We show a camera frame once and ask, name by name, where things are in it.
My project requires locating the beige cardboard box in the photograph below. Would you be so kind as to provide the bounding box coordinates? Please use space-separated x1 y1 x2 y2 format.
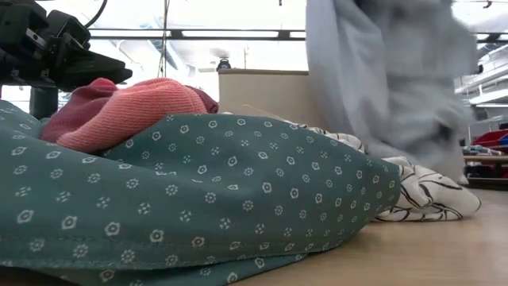
217 68 329 130

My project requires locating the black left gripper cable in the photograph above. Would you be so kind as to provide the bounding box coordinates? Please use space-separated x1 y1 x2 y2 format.
84 0 109 29

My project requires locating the white garment with black lines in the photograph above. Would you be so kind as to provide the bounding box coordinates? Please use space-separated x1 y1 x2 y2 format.
283 118 483 222

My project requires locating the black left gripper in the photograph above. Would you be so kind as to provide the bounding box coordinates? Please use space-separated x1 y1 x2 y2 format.
0 0 134 92

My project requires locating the thin hanging cable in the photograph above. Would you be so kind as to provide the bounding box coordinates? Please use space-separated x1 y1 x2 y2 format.
156 0 171 79

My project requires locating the grey tubular device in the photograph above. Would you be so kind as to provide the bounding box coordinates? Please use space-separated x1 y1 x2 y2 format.
462 145 494 157

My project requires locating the red knit garment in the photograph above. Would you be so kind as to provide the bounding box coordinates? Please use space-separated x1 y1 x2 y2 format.
39 77 220 154

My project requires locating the wooden background table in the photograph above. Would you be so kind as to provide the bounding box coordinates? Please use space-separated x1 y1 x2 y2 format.
462 154 508 187

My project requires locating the green patterned shirt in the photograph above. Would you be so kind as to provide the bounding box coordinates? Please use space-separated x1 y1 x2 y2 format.
0 99 402 286

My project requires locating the light blue grey garment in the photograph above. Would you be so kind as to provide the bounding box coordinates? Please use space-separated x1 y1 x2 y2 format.
305 0 479 186

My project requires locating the red plastic bin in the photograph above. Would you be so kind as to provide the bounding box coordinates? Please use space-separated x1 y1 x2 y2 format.
471 129 508 149

